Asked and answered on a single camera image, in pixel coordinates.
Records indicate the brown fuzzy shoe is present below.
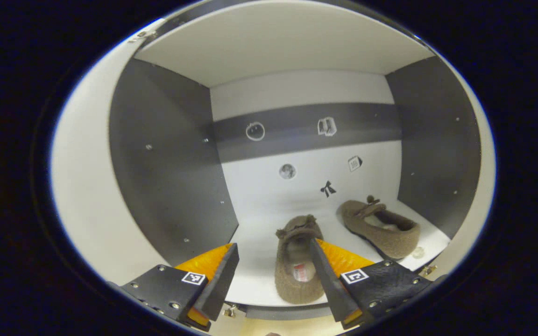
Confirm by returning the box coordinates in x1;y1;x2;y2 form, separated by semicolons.
341;195;422;260
275;214;326;305

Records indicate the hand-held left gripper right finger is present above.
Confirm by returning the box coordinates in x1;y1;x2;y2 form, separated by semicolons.
310;238;437;331

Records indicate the grey shoe cabinet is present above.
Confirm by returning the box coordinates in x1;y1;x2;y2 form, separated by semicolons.
108;0;483;322

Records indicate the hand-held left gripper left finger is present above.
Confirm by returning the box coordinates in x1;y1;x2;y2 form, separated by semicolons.
109;242;240;332

